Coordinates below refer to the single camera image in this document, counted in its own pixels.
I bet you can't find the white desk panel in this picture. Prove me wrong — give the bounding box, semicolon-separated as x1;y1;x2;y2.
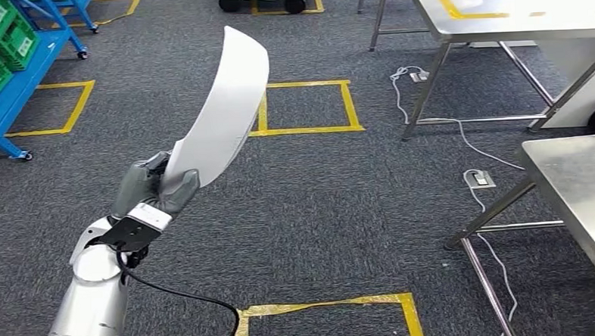
466;36;595;133

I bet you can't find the white cable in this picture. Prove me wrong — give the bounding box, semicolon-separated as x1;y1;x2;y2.
389;60;525;177
461;166;521;336

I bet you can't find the black camera cable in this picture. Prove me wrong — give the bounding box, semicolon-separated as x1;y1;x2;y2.
114;244;242;336

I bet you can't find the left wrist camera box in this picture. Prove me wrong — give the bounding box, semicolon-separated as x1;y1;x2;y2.
95;201;176;255

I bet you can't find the white curved car panel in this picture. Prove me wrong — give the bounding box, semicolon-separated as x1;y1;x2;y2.
156;23;276;191

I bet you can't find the steel workbench table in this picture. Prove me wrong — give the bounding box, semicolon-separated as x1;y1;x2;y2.
439;133;595;336

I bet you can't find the blue metal shelf rack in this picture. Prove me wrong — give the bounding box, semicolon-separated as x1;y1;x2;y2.
0;0;106;163

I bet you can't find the yellow floor tape square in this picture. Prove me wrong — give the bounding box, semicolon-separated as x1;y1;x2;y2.
245;78;366;138
231;291;427;336

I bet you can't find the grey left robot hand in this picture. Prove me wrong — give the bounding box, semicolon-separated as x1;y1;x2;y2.
108;150;202;222

